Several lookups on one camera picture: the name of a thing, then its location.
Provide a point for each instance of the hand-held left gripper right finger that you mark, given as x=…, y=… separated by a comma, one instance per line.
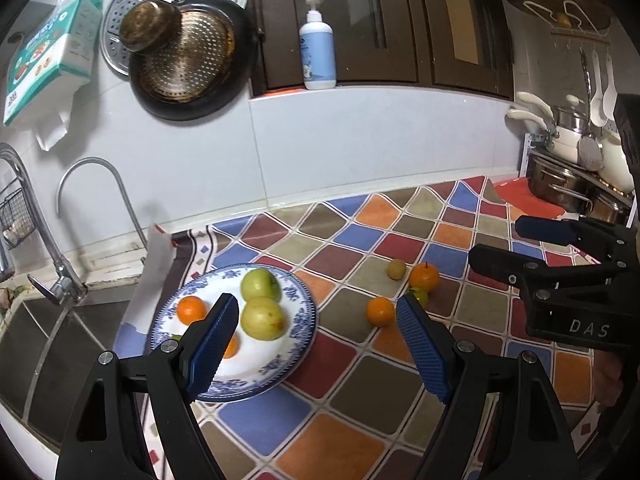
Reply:
x=422, y=352

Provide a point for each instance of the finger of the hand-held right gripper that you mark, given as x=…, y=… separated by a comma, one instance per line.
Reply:
x=545, y=230
x=500, y=260

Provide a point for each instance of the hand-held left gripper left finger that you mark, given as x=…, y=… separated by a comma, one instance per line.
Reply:
x=212, y=345

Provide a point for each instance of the small orange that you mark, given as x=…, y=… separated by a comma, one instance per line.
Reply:
x=231, y=349

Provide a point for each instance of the blue rimmed white plate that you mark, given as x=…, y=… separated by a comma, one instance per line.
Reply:
x=250, y=358

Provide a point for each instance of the large orange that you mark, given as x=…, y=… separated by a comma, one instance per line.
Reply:
x=191, y=309

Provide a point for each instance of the yellow-green apple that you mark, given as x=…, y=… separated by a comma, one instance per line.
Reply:
x=263, y=320

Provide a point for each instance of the orange with stem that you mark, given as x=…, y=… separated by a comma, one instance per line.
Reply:
x=425, y=278

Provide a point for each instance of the green apple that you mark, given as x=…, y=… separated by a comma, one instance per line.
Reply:
x=260, y=284

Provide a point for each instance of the small yellow-brown fruit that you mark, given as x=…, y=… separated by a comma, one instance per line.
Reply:
x=396, y=269

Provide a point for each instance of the person's right hand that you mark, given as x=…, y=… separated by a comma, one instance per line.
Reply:
x=609, y=377

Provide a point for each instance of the large steel pot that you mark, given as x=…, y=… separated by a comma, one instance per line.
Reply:
x=557, y=185
x=607, y=206

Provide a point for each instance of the colourful checked tablecloth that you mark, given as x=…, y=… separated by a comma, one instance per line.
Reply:
x=350, y=390

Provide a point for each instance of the hanging white utensils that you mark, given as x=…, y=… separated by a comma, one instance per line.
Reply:
x=591, y=152

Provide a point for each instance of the white kettle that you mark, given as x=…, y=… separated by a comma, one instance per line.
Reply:
x=616, y=160

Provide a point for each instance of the steel pot with lid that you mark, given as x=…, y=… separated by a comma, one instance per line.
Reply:
x=572, y=116

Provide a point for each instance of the white plastic spoon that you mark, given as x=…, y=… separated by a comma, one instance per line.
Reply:
x=596, y=105
x=610, y=100

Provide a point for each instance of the steel sink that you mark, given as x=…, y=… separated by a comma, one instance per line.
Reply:
x=75, y=340

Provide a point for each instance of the chrome pull-down faucet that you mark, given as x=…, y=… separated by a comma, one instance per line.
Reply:
x=55, y=272

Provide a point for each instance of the thin gooseneck faucet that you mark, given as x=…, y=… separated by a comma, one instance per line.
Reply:
x=90, y=160

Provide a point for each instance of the dark brown framed window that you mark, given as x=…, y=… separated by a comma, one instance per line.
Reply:
x=425, y=25

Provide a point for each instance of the white plastic bag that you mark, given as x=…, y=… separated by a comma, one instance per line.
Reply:
x=52, y=130

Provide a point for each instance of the blue white pump bottle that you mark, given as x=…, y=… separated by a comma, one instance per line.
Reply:
x=317, y=50

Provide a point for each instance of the copper perforated strainer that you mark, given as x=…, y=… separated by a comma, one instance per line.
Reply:
x=195, y=60

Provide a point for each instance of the black frying pan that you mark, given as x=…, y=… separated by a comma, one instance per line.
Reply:
x=245, y=55

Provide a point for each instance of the small brass saucepan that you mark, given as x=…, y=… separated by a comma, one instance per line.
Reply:
x=150, y=27

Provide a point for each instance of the teal and white box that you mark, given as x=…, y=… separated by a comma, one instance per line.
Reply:
x=45, y=55

